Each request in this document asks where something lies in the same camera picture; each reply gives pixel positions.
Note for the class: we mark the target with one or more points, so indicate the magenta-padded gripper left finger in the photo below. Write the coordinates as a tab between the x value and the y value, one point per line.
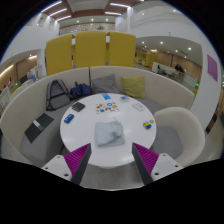
77	159

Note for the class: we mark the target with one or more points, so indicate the yellow-green cushion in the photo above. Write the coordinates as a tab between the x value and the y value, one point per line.
133	86

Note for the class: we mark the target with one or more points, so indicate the grey cushion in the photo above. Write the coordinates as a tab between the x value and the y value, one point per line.
105	84

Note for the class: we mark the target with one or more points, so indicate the dark brown wallet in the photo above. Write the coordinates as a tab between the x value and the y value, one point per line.
78	106

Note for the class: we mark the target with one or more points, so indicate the grey backpack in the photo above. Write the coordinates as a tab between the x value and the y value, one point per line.
57	95

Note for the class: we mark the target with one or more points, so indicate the ceiling strip lights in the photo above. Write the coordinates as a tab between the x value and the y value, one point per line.
58	12

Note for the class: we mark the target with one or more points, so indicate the light blue towel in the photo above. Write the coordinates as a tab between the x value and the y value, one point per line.
108	134

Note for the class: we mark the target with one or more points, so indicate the flat white box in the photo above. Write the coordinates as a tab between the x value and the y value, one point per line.
138	106

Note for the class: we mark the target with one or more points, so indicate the person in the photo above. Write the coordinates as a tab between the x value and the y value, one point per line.
180	68

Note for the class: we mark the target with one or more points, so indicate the curved beige sofa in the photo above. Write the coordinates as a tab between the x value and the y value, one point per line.
23	106

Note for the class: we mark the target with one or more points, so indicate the small blue card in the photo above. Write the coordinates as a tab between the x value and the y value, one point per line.
106	96

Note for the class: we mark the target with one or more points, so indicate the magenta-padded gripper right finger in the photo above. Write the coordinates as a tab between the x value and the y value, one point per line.
147	159

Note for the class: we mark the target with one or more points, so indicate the yellow and blue toy figure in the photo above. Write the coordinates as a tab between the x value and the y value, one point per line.
147	125

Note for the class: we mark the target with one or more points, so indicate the navy patterned bag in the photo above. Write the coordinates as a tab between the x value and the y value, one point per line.
81	90

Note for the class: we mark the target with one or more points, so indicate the magenta wall panel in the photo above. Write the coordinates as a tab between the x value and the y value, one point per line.
212	67

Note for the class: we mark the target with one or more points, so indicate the white round chair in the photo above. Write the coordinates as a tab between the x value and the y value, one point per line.
183	130

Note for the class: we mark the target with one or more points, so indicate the blue rectangular box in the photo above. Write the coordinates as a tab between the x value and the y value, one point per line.
69	118

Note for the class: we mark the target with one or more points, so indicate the colourful sticker sheet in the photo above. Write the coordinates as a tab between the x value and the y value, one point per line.
107	107

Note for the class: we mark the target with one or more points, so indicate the small blue and white box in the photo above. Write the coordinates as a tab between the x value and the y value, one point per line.
124	98

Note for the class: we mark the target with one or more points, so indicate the small white slip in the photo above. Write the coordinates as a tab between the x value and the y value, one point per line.
38	125

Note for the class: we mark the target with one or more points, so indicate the yellow partition panel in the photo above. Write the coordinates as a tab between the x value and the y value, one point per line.
90	50
121	49
59	55

